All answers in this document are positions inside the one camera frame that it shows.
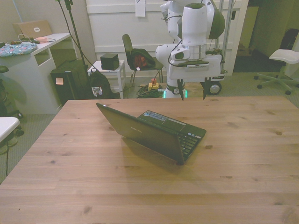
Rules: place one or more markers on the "black tripod stand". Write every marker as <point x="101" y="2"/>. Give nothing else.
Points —
<point x="74" y="28"/>

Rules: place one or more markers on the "yellow emergency stop button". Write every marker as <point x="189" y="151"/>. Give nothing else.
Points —
<point x="153" y="85"/>

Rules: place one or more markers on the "dark bag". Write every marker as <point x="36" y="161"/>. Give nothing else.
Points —
<point x="290" y="39"/>

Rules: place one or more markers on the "white side table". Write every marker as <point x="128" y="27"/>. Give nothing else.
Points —
<point x="116" y="74"/>

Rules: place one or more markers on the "cardboard box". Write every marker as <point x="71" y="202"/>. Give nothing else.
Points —
<point x="32" y="28"/>

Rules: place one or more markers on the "white desk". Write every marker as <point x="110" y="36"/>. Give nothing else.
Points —
<point x="25" y="74"/>

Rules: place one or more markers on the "pink flat object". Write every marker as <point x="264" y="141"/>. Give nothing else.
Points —
<point x="41" y="38"/>

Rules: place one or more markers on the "white swivel office chair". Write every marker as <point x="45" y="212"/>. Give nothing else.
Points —
<point x="283" y="57"/>

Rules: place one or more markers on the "black cube box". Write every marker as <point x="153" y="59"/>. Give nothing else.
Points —
<point x="109" y="61"/>

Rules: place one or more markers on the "black and red bag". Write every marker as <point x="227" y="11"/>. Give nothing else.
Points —
<point x="142" y="58"/>

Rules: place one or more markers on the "white paper sheet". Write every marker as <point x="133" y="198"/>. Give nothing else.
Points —
<point x="140" y="8"/>

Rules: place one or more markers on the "wheeled robot cart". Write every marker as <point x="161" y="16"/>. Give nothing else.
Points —
<point x="215" y="88"/>

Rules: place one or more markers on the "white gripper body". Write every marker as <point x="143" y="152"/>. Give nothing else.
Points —
<point x="198" y="73"/>

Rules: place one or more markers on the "black backpack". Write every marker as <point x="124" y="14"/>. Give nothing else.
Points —
<point x="100" y="85"/>

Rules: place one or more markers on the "black laptop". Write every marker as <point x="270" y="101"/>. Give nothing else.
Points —
<point x="149" y="135"/>

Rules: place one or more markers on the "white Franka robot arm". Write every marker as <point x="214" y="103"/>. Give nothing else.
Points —
<point x="194" y="28"/>

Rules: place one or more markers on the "black computer tower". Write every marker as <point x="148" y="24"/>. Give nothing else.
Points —
<point x="70" y="86"/>

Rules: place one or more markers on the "black plastic chair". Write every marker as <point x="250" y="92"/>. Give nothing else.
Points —
<point x="127" y="46"/>

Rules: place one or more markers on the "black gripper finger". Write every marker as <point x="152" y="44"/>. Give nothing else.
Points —
<point x="181" y="88"/>
<point x="204" y="89"/>

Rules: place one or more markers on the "patterned blue cushion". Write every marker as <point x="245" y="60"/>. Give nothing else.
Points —
<point x="16" y="49"/>

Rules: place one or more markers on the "orange sticky note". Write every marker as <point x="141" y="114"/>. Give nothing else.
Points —
<point x="59" y="81"/>

